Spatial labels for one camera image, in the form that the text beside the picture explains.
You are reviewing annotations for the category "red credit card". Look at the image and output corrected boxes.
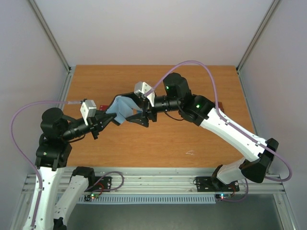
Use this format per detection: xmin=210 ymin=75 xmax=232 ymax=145
xmin=99 ymin=105 xmax=108 ymax=111

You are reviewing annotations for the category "grey slotted cable duct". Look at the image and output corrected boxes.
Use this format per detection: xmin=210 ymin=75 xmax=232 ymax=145
xmin=77 ymin=194 xmax=215 ymax=205

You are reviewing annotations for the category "black leather card holder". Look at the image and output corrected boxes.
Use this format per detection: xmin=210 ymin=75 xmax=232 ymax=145
xmin=105 ymin=92 xmax=142 ymax=126

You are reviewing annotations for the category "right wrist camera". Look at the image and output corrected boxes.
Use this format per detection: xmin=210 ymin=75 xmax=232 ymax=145
xmin=134 ymin=81 xmax=156 ymax=107

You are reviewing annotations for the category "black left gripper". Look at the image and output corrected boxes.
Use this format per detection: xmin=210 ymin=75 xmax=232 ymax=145
xmin=62 ymin=109 xmax=117 ymax=140

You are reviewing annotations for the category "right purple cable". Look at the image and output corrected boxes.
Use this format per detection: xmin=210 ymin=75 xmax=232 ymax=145
xmin=143 ymin=60 xmax=293 ymax=180

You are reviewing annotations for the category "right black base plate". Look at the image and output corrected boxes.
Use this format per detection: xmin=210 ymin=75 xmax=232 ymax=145
xmin=193 ymin=176 xmax=240 ymax=192

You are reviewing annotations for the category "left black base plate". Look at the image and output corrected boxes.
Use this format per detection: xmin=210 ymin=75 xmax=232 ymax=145
xmin=85 ymin=176 xmax=112 ymax=192

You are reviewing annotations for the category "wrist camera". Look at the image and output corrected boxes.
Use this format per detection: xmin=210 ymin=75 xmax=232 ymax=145
xmin=134 ymin=81 xmax=156 ymax=107
xmin=80 ymin=99 xmax=96 ymax=126

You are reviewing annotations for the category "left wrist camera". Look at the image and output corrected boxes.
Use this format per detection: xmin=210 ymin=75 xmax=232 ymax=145
xmin=80 ymin=99 xmax=96 ymax=126

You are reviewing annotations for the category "left circuit board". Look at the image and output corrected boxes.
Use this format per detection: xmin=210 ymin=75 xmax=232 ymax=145
xmin=83 ymin=194 xmax=100 ymax=202

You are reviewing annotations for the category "aluminium rail frame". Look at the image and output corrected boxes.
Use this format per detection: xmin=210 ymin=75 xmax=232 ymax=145
xmin=22 ymin=167 xmax=285 ymax=195

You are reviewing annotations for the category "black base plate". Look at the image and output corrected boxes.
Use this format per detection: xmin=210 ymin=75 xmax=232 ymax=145
xmin=85 ymin=176 xmax=112 ymax=192
xmin=193 ymin=176 xmax=240 ymax=192

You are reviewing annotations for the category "circuit board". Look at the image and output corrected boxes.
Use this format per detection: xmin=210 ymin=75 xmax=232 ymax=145
xmin=215 ymin=193 xmax=232 ymax=200
xmin=83 ymin=194 xmax=100 ymax=202

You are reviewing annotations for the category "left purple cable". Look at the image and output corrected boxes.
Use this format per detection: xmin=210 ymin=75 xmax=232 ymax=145
xmin=9 ymin=100 xmax=83 ymax=228

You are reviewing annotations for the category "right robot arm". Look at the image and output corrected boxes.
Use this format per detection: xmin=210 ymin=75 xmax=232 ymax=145
xmin=127 ymin=73 xmax=279 ymax=191

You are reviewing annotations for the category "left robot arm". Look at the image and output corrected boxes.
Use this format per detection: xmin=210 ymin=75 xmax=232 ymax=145
xmin=23 ymin=107 xmax=117 ymax=230

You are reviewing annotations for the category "purple cable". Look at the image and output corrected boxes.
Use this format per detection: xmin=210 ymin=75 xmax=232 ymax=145
xmin=9 ymin=100 xmax=83 ymax=228
xmin=143 ymin=60 xmax=293 ymax=180

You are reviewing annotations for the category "right circuit board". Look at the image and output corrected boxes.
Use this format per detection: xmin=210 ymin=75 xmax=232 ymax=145
xmin=215 ymin=193 xmax=232 ymax=200

